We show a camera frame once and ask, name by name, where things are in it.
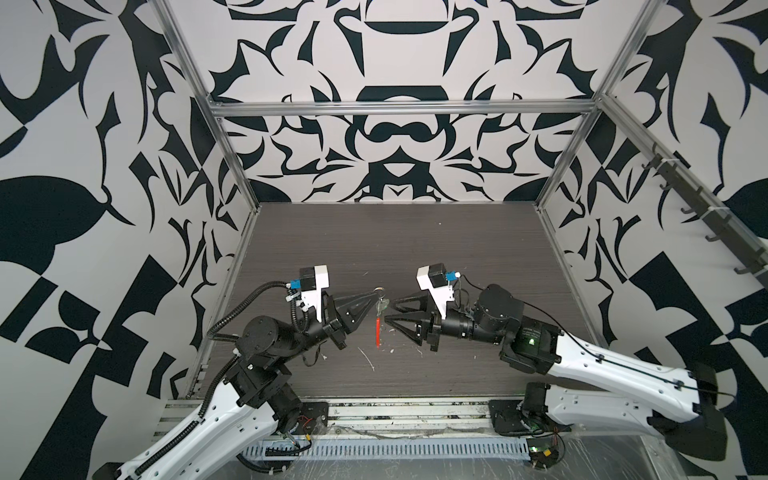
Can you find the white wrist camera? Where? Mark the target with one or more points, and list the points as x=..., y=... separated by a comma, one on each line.
x=306, y=291
x=438, y=281

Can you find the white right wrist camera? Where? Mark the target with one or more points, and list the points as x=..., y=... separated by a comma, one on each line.
x=438, y=281

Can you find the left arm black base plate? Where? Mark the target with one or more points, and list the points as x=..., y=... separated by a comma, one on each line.
x=313, y=416

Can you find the black wall hook rail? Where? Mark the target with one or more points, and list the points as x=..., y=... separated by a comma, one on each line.
x=701, y=204

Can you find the red key tag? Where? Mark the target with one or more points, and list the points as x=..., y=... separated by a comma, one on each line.
x=378, y=332

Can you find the aluminium frame crossbar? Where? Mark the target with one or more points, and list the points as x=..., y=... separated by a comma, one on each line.
x=225, y=110

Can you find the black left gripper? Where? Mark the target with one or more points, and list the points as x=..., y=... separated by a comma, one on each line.
x=331, y=319

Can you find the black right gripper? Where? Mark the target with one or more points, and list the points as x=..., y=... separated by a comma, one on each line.
x=433, y=329

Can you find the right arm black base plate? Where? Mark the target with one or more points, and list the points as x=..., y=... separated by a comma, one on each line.
x=507, y=419

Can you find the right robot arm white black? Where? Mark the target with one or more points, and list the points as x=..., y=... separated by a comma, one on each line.
x=677, y=404

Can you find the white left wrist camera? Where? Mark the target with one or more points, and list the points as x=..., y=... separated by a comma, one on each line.
x=306, y=291

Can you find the white slotted cable duct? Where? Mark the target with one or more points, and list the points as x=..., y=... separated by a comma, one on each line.
x=515, y=449

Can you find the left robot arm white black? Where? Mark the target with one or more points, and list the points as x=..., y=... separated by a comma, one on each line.
x=249, y=399

